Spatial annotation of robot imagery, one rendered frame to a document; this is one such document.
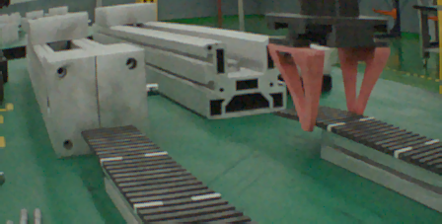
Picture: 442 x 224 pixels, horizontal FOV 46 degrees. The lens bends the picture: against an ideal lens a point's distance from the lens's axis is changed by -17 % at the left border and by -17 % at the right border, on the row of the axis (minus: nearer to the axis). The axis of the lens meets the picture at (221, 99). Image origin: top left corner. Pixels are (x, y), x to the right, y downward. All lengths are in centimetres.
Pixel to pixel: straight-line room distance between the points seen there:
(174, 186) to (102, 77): 22
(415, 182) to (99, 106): 31
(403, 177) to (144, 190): 19
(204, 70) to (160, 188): 34
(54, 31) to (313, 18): 57
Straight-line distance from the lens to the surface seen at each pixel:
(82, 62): 55
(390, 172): 44
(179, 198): 34
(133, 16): 123
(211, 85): 69
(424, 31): 709
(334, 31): 48
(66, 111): 55
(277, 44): 51
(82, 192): 46
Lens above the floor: 93
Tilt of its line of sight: 11 degrees down
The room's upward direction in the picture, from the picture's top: 2 degrees counter-clockwise
